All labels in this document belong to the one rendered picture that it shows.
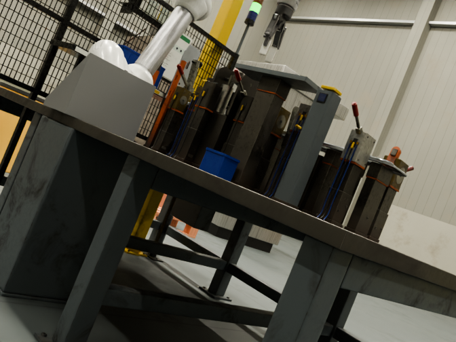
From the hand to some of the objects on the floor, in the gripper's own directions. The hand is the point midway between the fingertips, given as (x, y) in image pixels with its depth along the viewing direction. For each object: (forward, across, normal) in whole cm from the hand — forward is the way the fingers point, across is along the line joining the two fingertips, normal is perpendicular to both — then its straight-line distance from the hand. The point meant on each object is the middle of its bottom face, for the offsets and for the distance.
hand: (267, 52), depth 215 cm
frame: (+126, +31, +11) cm, 130 cm away
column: (+126, -26, +48) cm, 137 cm away
